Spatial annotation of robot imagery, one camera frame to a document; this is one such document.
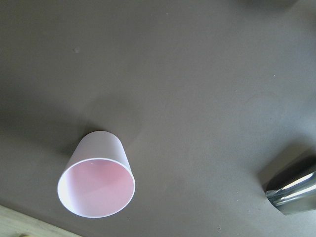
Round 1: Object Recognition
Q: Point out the pink plastic cup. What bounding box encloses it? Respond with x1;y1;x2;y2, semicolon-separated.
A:
57;131;136;218

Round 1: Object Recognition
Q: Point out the metal scoop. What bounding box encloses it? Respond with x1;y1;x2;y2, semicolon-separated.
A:
257;141;316;215

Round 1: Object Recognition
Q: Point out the wooden cutting board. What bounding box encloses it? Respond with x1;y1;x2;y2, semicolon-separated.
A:
0;205;79;237

